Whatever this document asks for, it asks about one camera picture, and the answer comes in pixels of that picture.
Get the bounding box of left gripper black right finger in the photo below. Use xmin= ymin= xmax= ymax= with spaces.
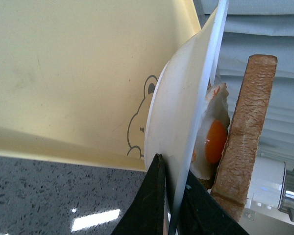
xmin=177 ymin=172 xmax=248 ymax=235

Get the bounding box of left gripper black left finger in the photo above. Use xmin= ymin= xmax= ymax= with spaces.
xmin=112 ymin=154 xmax=166 ymax=235

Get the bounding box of bread slice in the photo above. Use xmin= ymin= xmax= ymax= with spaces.
xmin=211 ymin=54 xmax=278 ymax=222
xmin=196 ymin=86 xmax=218 ymax=189

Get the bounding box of white round plate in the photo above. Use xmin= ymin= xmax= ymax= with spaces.
xmin=144 ymin=0 xmax=229 ymax=235

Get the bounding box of fried egg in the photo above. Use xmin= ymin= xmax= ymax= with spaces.
xmin=190 ymin=83 xmax=230 ymax=180

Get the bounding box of yellow bear serving tray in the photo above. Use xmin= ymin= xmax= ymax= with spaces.
xmin=0 ymin=0 xmax=200 ymax=171

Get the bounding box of grey pleated curtain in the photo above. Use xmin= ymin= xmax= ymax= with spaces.
xmin=195 ymin=0 xmax=294 ymax=162

